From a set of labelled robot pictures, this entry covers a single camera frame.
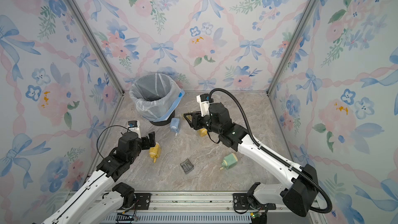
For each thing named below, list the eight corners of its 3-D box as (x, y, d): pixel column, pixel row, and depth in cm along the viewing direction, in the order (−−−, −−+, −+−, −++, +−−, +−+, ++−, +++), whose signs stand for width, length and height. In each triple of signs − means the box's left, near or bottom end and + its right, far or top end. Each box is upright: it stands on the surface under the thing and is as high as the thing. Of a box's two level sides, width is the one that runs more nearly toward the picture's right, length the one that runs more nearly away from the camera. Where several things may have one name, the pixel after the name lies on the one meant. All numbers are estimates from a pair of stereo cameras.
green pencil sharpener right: (223, 174, 84) (225, 169, 78) (218, 166, 87) (219, 160, 81) (236, 165, 87) (239, 160, 81) (231, 158, 90) (233, 152, 84)
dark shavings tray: (186, 175, 84) (185, 173, 82) (180, 165, 87) (179, 164, 85) (194, 169, 86) (194, 167, 84) (188, 160, 89) (188, 158, 87)
